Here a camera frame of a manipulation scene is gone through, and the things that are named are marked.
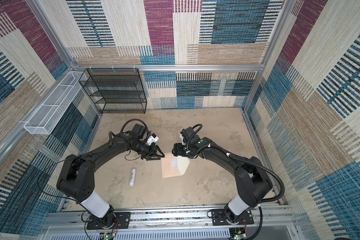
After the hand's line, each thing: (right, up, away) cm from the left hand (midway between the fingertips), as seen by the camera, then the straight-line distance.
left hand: (162, 155), depth 82 cm
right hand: (+8, 0, +3) cm, 8 cm away
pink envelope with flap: (+3, -10, +7) cm, 13 cm away
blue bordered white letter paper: (+7, -7, +11) cm, 15 cm away
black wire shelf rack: (-37, +41, +27) cm, 62 cm away
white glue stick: (-17, -15, +2) cm, 23 cm away
